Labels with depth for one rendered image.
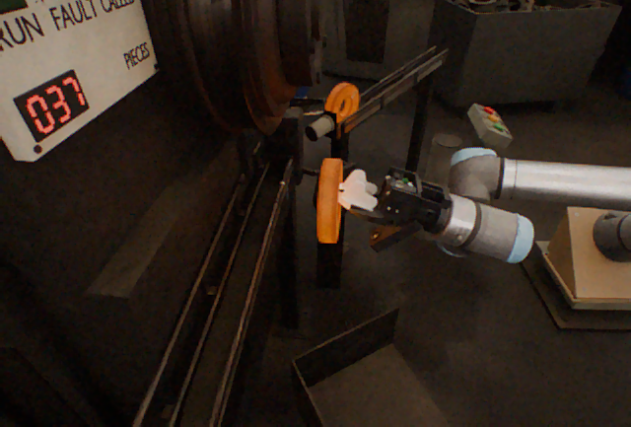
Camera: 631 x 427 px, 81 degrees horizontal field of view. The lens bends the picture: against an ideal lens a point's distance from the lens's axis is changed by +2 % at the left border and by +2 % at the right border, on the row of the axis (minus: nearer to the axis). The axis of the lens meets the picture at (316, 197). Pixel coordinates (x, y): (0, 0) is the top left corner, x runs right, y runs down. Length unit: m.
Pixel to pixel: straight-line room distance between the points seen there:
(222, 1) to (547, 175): 0.67
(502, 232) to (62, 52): 0.67
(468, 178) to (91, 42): 0.70
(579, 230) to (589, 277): 0.17
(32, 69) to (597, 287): 1.67
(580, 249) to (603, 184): 0.80
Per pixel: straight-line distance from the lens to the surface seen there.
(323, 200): 0.61
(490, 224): 0.71
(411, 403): 0.72
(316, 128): 1.23
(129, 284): 0.54
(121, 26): 0.56
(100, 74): 0.52
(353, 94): 1.35
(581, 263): 1.67
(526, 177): 0.86
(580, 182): 0.88
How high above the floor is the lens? 1.25
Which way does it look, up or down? 38 degrees down
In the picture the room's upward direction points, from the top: straight up
